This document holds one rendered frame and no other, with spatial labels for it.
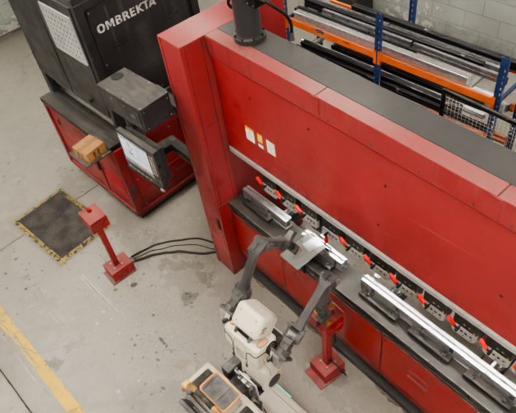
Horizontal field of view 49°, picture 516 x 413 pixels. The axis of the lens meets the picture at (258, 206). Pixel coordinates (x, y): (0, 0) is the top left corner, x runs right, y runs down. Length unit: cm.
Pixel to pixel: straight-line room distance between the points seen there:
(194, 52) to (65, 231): 291
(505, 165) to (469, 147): 18
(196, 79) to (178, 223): 222
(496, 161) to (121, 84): 248
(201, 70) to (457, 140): 172
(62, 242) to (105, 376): 159
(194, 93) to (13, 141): 401
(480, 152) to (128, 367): 327
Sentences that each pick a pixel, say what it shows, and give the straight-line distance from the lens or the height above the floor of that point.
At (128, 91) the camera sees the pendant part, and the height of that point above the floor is 195.
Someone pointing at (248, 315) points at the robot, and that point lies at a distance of 323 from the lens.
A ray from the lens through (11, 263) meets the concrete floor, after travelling 600.
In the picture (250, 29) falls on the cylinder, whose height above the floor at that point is 240.
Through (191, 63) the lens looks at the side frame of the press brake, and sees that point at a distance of 367.
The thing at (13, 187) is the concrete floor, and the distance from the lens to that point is 680.
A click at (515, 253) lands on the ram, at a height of 203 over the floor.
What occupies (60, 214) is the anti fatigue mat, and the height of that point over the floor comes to 2.
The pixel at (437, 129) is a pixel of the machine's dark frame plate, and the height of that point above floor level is 230.
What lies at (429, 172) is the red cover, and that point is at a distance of 270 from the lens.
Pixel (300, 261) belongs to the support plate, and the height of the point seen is 100.
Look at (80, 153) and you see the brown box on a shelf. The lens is 503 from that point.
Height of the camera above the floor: 408
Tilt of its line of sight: 47 degrees down
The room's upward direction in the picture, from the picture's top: 10 degrees counter-clockwise
